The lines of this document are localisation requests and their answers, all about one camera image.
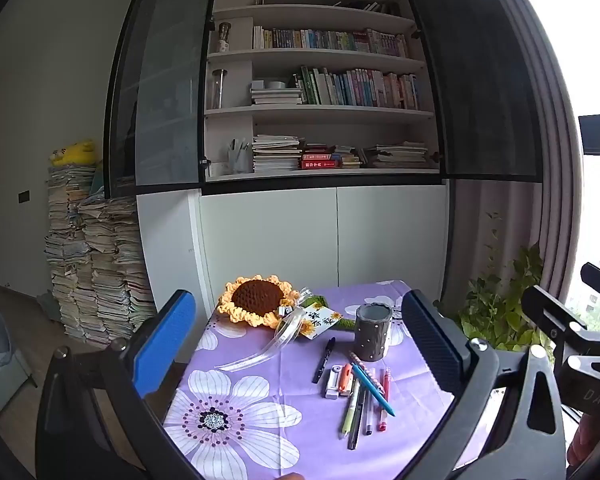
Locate grey dotted pen holder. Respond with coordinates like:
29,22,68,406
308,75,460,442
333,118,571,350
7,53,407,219
354,303,394,362

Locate sunflower print gift tag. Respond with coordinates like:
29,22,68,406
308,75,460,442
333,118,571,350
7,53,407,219
297,307,342,338

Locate patterned pen with clear cap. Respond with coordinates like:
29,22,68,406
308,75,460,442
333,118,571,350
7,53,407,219
349,351,385,396

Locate yellow plush toy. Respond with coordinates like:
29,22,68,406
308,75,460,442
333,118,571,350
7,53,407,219
49,140,101,167

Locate clear printed ribbon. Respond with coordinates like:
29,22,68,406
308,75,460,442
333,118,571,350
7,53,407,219
215,287,313,373

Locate tall glass jar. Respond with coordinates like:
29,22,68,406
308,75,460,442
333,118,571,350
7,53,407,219
210,69,227,110

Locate green potted plant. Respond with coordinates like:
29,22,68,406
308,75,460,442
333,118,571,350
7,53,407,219
432,212,556,361

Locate white purple correction tape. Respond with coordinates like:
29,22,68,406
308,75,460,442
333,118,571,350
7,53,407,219
326,365,344,400

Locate white pen cup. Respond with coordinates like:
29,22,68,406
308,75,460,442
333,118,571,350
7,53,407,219
227,139,254,175

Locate row of upright books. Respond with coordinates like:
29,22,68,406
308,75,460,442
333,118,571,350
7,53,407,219
252,26,410,59
295,65,434,110

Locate purple floral tablecloth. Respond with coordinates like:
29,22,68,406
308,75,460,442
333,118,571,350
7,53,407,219
162,280,486,480

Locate person's right hand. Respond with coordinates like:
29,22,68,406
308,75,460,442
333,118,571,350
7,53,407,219
566,412,600,468

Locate green pen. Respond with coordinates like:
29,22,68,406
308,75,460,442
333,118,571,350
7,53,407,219
341,380,361,439

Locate dark glass cabinet door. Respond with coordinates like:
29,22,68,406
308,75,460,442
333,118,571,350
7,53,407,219
395,0,546,183
103,0,221,200

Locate red books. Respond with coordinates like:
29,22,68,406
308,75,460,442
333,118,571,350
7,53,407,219
300,145,343,170

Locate crochet sunflower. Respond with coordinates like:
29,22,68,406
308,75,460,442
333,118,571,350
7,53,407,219
216,275,361,333

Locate blue pen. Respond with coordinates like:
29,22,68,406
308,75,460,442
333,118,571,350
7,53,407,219
351,364,397,417

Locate stack of flat books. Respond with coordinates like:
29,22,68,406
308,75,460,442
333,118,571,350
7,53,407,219
362,141,431,170
250,87,304,106
252,134,304,174

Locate red pen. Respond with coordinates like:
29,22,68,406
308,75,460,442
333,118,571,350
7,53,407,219
377,367,392,432

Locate white bookshelf cabinet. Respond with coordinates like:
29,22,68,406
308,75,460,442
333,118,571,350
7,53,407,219
102,0,546,361

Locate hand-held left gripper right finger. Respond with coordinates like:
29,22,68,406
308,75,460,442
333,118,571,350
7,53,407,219
401,289,567,480

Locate black pen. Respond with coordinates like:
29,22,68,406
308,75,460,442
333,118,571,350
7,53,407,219
347,385,368,451

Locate black marker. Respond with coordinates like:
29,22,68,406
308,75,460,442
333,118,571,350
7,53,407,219
313,337,337,385

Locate small stack of books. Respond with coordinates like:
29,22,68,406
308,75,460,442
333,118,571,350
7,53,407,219
335,146,364,169

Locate grey sofa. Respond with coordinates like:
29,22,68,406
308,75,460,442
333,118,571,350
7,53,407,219
0,299,34,422

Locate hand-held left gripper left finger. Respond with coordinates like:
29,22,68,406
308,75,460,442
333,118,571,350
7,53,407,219
35,289,197,480

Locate clear gel pen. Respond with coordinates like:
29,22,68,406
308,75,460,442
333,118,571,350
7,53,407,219
363,367,376,436

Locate tall stacks of papers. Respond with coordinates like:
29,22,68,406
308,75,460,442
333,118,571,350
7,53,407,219
44,162,157,347

